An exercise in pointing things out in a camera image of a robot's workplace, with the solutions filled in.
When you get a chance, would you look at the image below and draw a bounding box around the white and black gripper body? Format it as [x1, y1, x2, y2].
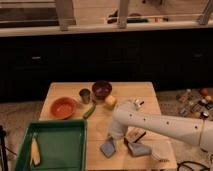
[124, 128, 146, 145]

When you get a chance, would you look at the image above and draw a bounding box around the grey-blue sponge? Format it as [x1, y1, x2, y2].
[100, 138, 116, 158]

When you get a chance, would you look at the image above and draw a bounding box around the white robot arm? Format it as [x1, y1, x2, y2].
[109, 101, 213, 153]

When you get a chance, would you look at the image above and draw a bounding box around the grey cloth piece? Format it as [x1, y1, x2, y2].
[128, 143, 152, 157]

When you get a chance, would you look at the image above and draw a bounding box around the small white object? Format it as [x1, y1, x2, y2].
[133, 99, 144, 110]

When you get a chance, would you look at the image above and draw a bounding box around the yellow fruit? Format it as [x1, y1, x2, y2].
[104, 95, 117, 107]

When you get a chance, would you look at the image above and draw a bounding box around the green cucumber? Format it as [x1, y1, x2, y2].
[83, 101, 96, 119]

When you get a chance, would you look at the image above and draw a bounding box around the dark maroon bowl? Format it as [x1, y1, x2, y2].
[92, 80, 112, 100]

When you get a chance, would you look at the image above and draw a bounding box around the pile of toys on floor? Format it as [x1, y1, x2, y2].
[176, 88, 213, 121]

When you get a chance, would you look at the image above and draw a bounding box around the green plastic tray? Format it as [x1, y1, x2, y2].
[13, 120, 87, 171]

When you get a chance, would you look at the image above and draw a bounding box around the orange bowl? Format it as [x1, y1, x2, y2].
[50, 97, 77, 120]

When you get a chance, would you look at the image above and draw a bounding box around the black cabinet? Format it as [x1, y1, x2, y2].
[0, 28, 213, 102]

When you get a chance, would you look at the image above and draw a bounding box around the yellow corn cob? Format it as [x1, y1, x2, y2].
[30, 136, 41, 166]

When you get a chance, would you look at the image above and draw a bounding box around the black stand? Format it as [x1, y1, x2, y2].
[0, 125, 8, 171]

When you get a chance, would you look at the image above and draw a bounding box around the black cable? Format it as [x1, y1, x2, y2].
[176, 160, 210, 171]

